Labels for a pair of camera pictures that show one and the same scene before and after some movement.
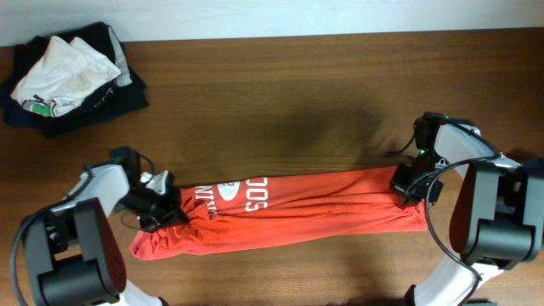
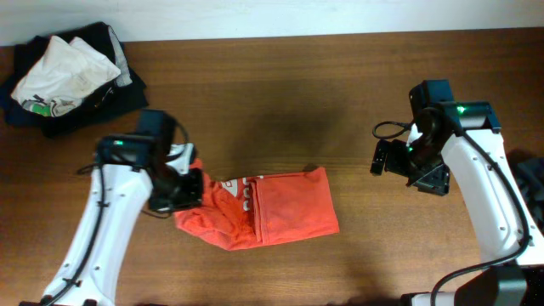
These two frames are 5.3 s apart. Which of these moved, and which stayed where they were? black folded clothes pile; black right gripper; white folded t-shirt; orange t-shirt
Moved: orange t-shirt; black right gripper
Stayed: white folded t-shirt; black folded clothes pile
